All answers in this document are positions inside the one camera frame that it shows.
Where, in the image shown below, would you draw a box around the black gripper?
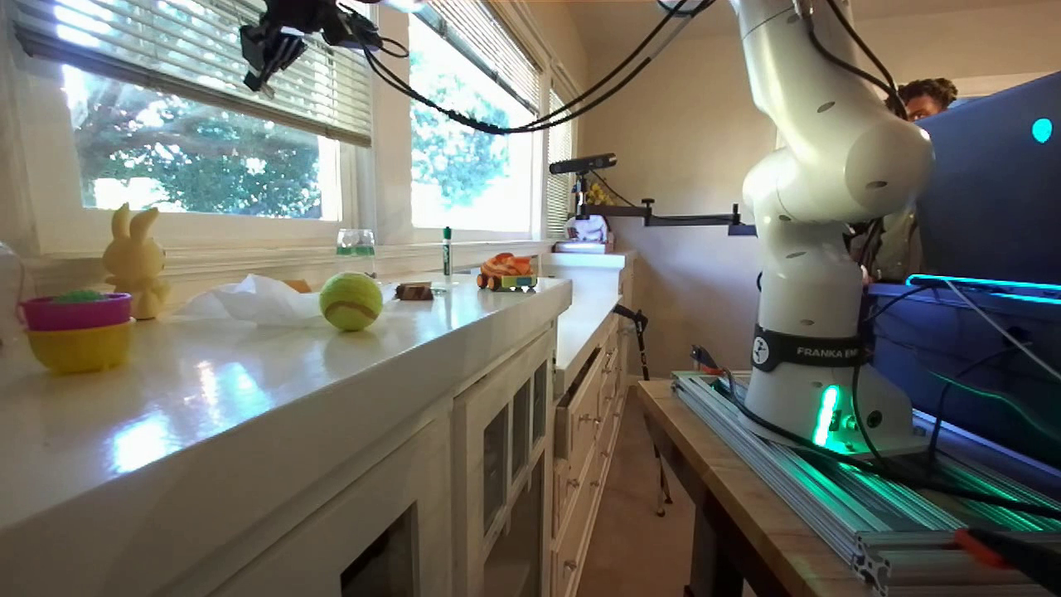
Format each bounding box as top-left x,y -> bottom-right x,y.
240,0 -> 355,92

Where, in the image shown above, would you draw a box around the white slatted window blinds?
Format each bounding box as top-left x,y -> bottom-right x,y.
9,0 -> 377,151

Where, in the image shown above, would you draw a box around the raised white window blinds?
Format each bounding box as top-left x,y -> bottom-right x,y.
409,0 -> 546,117

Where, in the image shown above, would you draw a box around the clear glass jar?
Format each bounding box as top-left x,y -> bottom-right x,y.
331,226 -> 382,280

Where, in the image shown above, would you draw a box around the white crumpled plastic bag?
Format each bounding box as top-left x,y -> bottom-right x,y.
179,273 -> 327,330

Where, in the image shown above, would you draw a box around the yellow bunny toy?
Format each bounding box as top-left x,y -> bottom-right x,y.
98,200 -> 173,325

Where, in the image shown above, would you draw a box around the yellow-green tennis ball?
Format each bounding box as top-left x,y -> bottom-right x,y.
317,270 -> 389,335

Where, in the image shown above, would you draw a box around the orange tiger toy car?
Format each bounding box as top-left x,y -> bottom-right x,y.
474,249 -> 540,297

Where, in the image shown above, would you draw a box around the pink plastic bowl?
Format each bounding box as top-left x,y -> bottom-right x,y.
17,288 -> 135,333

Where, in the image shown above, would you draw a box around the small white object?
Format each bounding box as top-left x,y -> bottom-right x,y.
559,214 -> 612,253

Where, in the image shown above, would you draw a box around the white counter cabinet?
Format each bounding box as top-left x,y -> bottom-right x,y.
0,249 -> 639,597

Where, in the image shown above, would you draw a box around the black tripod leg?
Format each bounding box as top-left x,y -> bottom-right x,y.
610,301 -> 675,522

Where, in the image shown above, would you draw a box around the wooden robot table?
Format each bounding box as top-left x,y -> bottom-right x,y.
633,375 -> 876,597

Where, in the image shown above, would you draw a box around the aluminium extrusion rails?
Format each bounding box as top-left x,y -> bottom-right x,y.
669,367 -> 1061,591

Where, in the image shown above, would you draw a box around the desk with glowing edge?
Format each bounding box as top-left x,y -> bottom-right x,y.
865,270 -> 1061,467

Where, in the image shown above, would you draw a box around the white window frame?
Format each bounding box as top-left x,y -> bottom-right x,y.
0,0 -> 582,280

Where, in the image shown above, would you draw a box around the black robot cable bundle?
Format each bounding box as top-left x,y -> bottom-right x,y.
334,0 -> 709,141

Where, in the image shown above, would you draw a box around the black bar camera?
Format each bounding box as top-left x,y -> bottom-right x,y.
546,151 -> 621,177

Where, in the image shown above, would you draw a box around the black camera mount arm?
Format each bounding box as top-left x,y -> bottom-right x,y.
566,169 -> 760,241

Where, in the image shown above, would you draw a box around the black base cable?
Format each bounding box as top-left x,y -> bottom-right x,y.
688,346 -> 1061,523

